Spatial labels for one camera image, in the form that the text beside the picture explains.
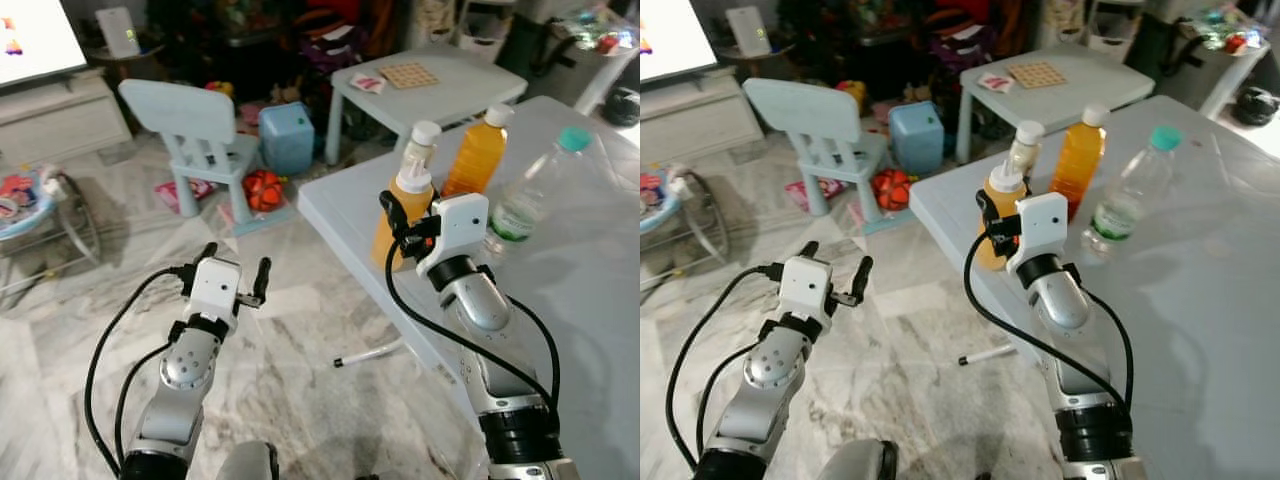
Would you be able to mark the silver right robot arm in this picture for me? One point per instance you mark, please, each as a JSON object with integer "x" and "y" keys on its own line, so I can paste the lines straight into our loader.
{"x": 480, "y": 305}
{"x": 1060, "y": 300}

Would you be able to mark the white folding table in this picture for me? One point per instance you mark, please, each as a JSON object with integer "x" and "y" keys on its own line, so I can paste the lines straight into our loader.
{"x": 560, "y": 300}
{"x": 1200, "y": 300}

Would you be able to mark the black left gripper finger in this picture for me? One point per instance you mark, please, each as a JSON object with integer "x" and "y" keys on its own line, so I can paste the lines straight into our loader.
{"x": 263, "y": 278}
{"x": 862, "y": 277}
{"x": 809, "y": 251}
{"x": 207, "y": 253}

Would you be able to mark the orange juice bottle white cap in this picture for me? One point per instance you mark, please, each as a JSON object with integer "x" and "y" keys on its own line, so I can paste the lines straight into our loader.
{"x": 478, "y": 160}
{"x": 1080, "y": 160}

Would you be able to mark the pink floor toy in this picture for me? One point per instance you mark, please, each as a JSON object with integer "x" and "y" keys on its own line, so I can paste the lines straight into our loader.
{"x": 805, "y": 195}
{"x": 185, "y": 195}

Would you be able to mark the pale green kid table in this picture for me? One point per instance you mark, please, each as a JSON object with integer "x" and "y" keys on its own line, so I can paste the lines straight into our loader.
{"x": 460, "y": 85}
{"x": 1100, "y": 85}

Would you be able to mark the red white packet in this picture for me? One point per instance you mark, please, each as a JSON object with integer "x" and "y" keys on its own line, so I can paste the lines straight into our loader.
{"x": 367, "y": 83}
{"x": 996, "y": 83}

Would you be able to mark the bright television screen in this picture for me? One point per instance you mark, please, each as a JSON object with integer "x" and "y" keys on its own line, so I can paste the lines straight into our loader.
{"x": 35, "y": 40}
{"x": 675, "y": 38}

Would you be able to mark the blue plastic storage box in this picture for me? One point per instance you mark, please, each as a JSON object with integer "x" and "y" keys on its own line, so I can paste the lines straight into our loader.
{"x": 287, "y": 140}
{"x": 917, "y": 140}

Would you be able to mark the clear water bottle teal cap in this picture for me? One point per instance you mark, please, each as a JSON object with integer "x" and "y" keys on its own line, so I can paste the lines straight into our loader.
{"x": 1125, "y": 200}
{"x": 530, "y": 200}

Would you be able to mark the black round object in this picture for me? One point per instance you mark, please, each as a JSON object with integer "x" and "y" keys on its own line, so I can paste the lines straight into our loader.
{"x": 620, "y": 107}
{"x": 1255, "y": 105}

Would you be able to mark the red orange toy ball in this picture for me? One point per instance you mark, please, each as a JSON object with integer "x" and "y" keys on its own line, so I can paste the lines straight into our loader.
{"x": 263, "y": 190}
{"x": 891, "y": 190}

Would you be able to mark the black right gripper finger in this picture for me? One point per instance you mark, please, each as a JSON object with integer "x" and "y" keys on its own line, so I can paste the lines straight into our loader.
{"x": 394, "y": 212}
{"x": 988, "y": 210}

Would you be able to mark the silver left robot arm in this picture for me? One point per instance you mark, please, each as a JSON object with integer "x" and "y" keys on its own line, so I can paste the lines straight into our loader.
{"x": 775, "y": 370}
{"x": 185, "y": 370}

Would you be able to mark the orange juice bottle white nozzle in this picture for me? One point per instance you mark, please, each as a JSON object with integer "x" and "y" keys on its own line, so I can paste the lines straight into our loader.
{"x": 415, "y": 200}
{"x": 1005, "y": 190}

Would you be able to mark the baby bouncer seat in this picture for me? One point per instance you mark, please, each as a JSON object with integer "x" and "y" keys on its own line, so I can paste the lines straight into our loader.
{"x": 25, "y": 205}
{"x": 660, "y": 200}

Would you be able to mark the grey left robot leg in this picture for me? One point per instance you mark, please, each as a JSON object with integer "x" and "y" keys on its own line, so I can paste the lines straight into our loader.
{"x": 855, "y": 460}
{"x": 247, "y": 462}

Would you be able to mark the white television cabinet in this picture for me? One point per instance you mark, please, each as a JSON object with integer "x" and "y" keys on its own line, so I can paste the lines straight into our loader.
{"x": 60, "y": 120}
{"x": 695, "y": 120}

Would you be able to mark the white table with toys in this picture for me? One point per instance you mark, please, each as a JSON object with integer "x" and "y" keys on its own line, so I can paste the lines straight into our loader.
{"x": 1240, "y": 70}
{"x": 625, "y": 60}

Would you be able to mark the tan square grid board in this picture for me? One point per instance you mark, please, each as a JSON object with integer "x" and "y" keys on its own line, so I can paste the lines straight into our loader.
{"x": 408, "y": 76}
{"x": 1036, "y": 75}

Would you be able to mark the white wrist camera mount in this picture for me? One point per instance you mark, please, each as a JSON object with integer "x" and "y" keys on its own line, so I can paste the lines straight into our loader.
{"x": 805, "y": 285}
{"x": 215, "y": 285}
{"x": 460, "y": 225}
{"x": 1040, "y": 225}

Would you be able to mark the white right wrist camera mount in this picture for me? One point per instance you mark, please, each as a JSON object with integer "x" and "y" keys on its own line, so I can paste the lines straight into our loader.
{"x": 1040, "y": 225}
{"x": 460, "y": 225}

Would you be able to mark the small white upright device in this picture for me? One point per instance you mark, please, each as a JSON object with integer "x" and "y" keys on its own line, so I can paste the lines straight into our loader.
{"x": 748, "y": 30}
{"x": 118, "y": 32}

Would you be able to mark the light blue kid chair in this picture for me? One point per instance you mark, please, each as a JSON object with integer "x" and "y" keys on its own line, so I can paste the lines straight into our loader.
{"x": 180, "y": 110}
{"x": 805, "y": 110}

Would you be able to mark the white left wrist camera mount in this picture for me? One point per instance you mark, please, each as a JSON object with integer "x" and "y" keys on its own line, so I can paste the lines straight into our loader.
{"x": 805, "y": 285}
{"x": 215, "y": 285}

